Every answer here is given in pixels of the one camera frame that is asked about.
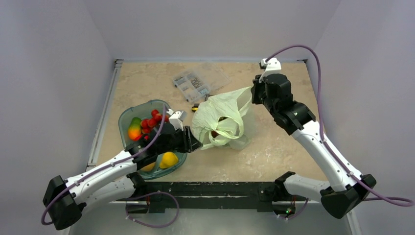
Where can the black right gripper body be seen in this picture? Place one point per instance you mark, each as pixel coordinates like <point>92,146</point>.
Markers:
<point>257,91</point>

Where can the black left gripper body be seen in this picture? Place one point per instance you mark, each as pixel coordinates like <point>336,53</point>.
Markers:
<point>178,141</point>

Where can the green plastic bag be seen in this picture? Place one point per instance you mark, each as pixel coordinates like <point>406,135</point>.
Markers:
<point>229,114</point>

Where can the red fake fruit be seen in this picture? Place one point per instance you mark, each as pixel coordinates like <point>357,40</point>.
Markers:
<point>214,134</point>

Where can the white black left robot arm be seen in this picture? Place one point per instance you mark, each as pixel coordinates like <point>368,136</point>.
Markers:
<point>65,199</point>

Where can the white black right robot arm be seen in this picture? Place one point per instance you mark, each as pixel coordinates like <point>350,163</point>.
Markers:
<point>345,187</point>

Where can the yellow fake lemon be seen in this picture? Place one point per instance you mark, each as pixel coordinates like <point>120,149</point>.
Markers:
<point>169,159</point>

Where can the red fake lychee bunch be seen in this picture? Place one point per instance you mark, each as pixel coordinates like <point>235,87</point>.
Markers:
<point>147,125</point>

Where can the orange fake peach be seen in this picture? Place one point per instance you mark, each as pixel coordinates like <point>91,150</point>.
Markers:
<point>148,168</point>

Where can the green orange fake mango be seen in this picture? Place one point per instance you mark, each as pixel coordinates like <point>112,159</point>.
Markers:
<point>134,129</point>

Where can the yellow black screwdriver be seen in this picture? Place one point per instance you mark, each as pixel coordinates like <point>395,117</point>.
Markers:
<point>195,107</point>

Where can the clear plastic screw box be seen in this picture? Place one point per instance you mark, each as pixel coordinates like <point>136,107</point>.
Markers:
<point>199,81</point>

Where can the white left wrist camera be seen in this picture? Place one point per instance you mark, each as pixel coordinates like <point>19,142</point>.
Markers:
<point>176,118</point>

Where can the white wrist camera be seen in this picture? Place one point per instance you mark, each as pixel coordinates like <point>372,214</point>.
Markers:
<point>270,66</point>
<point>176,118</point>

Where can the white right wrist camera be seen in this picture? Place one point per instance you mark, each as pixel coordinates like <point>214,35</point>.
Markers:
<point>270,66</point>

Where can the black aluminium base frame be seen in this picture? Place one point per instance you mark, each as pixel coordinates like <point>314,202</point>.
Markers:
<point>158,196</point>

